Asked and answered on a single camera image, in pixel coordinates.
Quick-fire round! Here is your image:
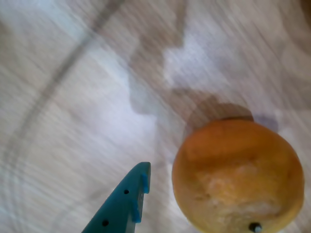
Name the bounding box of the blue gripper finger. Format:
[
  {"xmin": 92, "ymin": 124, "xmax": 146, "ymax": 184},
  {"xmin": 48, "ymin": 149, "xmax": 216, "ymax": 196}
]
[{"xmin": 81, "ymin": 162, "xmax": 152, "ymax": 233}]

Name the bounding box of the medium orange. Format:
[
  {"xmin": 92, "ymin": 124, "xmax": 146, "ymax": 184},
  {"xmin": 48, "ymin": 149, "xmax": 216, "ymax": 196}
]
[{"xmin": 171, "ymin": 118, "xmax": 306, "ymax": 233}]

